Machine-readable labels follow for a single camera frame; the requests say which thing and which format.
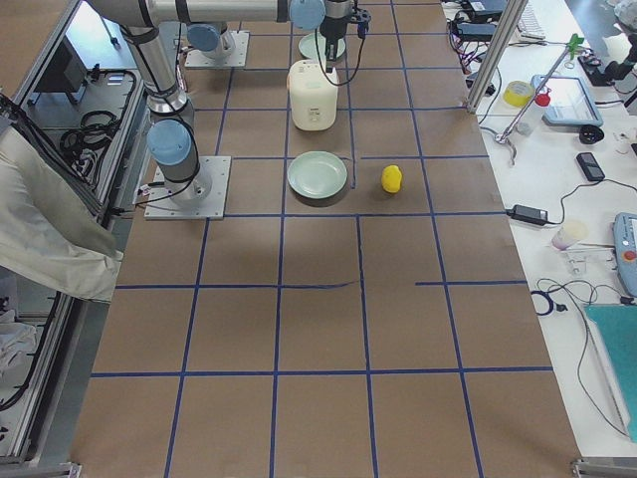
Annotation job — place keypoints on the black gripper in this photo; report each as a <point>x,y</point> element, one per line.
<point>330,29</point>

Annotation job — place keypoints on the white rice cooker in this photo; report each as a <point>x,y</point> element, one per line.
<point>313,95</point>

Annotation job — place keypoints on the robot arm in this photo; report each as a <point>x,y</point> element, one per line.
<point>213,40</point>
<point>206,21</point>

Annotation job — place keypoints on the light green plate far side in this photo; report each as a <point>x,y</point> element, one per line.
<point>312,46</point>

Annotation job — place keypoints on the light green plate near potato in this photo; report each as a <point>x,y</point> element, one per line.
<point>317,175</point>

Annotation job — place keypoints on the yellow toy potato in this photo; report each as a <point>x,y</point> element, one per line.
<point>391,178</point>

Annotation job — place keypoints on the yellow tape roll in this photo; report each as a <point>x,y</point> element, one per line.
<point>518,93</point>

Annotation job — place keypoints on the metal grabber tool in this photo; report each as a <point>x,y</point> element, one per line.
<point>573,46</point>

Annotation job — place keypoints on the blue teach pendant tablet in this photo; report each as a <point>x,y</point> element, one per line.
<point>571,104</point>

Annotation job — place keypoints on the black power adapter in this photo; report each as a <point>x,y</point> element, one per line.
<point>528,214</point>

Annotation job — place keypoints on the black phone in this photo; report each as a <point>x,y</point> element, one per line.
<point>590,167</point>

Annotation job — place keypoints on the beige cloth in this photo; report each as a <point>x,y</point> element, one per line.
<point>48,234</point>

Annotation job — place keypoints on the teal cutting mat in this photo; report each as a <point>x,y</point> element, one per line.
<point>617,325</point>

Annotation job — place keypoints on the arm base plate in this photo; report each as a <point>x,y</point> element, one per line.
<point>196,60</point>
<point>203,197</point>

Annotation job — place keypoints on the aluminium frame post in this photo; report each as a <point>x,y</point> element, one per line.
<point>505,29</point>

